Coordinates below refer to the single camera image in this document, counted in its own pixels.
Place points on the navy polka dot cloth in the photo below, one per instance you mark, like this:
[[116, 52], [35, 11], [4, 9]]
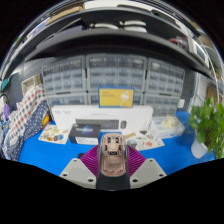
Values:
[[33, 123]]

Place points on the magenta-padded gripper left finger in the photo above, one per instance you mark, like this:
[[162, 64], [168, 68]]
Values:
[[76, 171]]

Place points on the grey pegboard panel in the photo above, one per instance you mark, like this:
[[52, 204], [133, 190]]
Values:
[[31, 68]]

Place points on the translucent pink computer mouse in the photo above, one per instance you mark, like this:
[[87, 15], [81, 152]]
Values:
[[113, 156]]

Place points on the small yellow plastic object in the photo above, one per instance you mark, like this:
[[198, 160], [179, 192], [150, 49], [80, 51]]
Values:
[[45, 120]]

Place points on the green plant in white pot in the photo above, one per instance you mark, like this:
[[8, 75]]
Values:
[[208, 123]]

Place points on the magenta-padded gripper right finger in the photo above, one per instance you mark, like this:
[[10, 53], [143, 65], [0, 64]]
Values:
[[150, 171]]

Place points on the small black product box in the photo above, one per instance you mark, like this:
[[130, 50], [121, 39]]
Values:
[[85, 131]]

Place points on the yellow and blue box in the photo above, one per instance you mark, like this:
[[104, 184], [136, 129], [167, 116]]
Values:
[[115, 97]]

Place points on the white woven basket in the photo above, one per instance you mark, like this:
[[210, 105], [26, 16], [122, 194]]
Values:
[[31, 83]]

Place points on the red blue checkered cloth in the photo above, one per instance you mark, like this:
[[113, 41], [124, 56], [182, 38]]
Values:
[[26, 110]]

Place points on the purple plastic bag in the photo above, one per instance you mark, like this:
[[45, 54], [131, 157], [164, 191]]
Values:
[[6, 111]]

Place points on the white keyboard packaging box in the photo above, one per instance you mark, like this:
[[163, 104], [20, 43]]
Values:
[[83, 113]]

